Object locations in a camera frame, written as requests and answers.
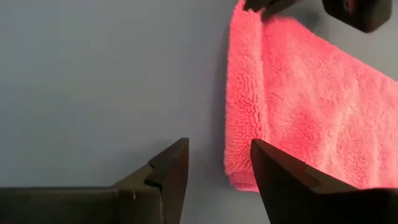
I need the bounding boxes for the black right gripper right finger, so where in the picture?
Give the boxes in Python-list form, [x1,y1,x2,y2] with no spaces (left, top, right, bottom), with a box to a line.
[250,138,398,224]

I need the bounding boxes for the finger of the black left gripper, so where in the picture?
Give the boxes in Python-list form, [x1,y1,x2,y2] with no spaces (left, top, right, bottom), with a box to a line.
[244,0,304,20]
[322,0,394,34]

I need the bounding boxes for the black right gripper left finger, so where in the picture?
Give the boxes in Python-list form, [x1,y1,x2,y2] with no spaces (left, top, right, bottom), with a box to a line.
[0,138,190,224]

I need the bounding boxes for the red microfibre towel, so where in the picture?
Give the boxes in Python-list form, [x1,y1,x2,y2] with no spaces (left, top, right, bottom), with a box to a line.
[223,0,398,192]

